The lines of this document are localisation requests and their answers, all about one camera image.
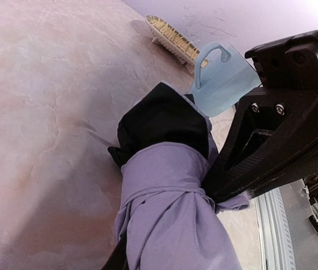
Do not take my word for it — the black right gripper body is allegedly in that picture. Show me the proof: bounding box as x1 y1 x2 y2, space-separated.
245 30 318 95

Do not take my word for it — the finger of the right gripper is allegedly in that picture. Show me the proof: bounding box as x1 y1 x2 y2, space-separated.
203 87 318 203

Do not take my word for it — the lavender folding umbrella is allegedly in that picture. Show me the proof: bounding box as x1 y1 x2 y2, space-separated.
105 83 250 269

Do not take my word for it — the light blue ceramic mug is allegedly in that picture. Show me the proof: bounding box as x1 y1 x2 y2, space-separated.
189 42 261 118

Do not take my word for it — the woven bamboo tray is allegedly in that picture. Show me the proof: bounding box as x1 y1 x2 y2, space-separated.
145 15 200 76

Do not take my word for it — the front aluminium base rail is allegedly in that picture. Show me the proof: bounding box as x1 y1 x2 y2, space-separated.
255 180 318 269

